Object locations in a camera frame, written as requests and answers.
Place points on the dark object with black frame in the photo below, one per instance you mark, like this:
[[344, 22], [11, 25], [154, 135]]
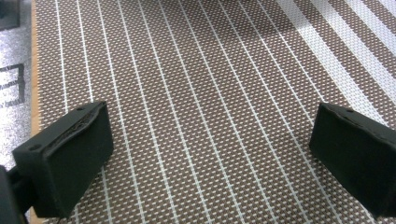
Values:
[[9, 12]]

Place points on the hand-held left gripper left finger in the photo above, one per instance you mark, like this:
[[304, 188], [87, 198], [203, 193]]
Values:
[[67, 155]]

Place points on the brown striped woven placemat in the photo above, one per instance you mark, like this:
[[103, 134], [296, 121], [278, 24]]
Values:
[[211, 93]]

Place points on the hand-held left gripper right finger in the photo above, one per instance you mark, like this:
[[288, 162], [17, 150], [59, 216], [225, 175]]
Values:
[[355, 155]]

